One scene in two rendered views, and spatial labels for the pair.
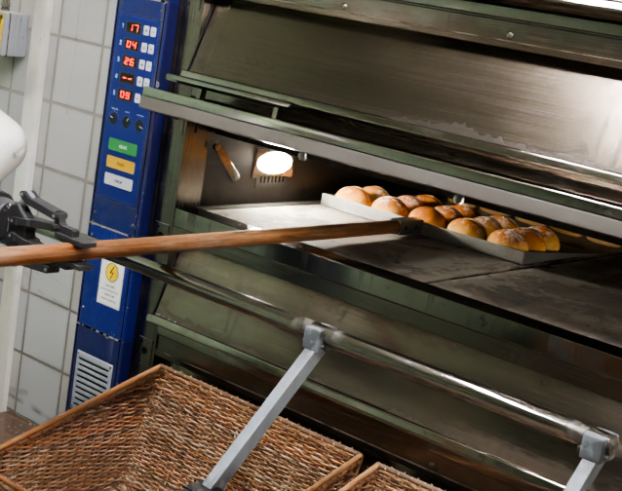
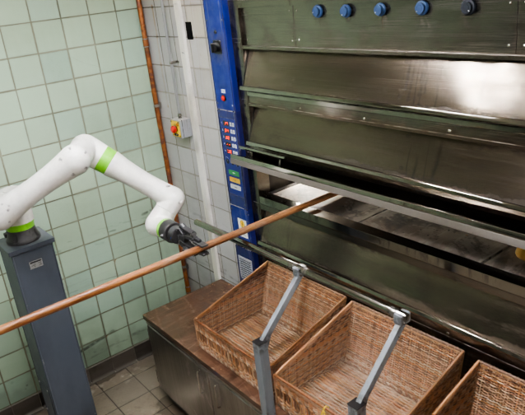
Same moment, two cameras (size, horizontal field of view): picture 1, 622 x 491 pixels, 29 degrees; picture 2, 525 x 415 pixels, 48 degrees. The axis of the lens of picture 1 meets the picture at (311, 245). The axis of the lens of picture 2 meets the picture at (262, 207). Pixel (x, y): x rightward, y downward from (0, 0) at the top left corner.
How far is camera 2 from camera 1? 71 cm
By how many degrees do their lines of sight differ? 18
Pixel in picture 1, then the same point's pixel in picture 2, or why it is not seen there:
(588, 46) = (395, 122)
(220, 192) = (279, 182)
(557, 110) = (388, 151)
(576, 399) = (423, 272)
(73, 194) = (222, 191)
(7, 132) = (174, 195)
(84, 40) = (211, 128)
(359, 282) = (331, 225)
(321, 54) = (296, 129)
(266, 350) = (304, 254)
